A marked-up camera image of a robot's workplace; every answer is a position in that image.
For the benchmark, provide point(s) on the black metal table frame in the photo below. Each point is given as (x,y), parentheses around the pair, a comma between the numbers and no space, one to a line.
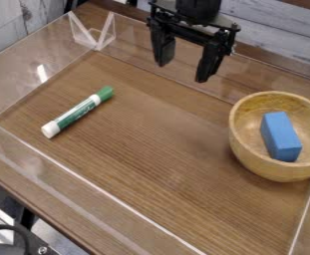
(17,239)

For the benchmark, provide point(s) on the green and white marker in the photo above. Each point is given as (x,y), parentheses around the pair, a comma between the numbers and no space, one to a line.
(52,128)

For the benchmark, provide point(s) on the clear acrylic corner bracket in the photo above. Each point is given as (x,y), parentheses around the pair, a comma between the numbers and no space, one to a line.
(94,38)

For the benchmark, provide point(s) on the blue rectangular block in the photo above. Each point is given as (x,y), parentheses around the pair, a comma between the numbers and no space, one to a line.
(279,137)

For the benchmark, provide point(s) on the brown wooden bowl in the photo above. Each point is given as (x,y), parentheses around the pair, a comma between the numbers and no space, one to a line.
(245,138)

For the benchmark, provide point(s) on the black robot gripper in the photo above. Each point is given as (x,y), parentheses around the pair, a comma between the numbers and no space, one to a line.
(195,21)

